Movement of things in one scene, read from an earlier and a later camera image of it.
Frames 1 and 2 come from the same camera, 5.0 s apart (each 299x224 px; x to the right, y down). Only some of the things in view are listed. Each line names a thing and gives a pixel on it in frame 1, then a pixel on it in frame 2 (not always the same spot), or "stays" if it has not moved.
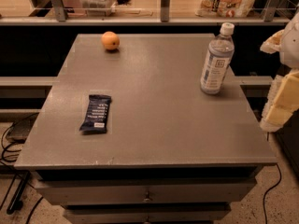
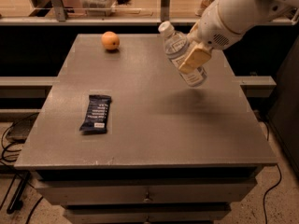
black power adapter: [20, 129] stays
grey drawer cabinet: [127, 136] stays
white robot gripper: [291, 47] -> [214, 28]
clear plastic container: [100, 1] stays
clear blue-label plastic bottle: [219, 58] -> [176, 43]
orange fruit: [110, 40] stays
